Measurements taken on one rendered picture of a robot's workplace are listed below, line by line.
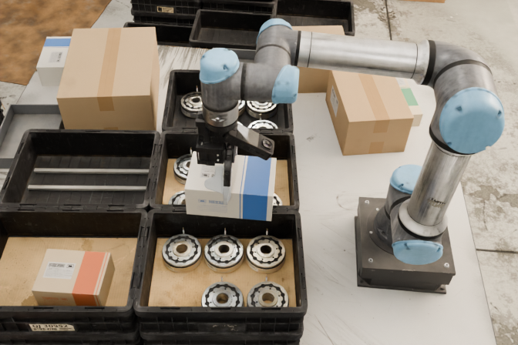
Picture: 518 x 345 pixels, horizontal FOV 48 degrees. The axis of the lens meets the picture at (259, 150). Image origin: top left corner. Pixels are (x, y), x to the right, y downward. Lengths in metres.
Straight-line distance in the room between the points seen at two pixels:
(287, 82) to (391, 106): 0.93
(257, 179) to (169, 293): 0.39
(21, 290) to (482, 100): 1.16
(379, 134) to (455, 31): 2.22
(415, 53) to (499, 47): 2.84
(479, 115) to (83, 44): 1.48
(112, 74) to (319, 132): 0.75
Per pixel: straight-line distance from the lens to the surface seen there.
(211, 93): 1.13
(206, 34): 3.13
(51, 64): 2.32
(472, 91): 1.15
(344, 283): 1.69
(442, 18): 4.22
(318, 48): 1.21
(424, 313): 1.70
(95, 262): 1.50
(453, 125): 1.14
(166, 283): 1.53
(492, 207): 2.99
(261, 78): 1.11
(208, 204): 1.34
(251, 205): 1.32
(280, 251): 1.54
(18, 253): 1.67
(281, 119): 1.93
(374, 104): 1.99
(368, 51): 1.22
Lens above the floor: 2.12
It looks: 45 degrees down
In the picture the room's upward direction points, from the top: 2 degrees clockwise
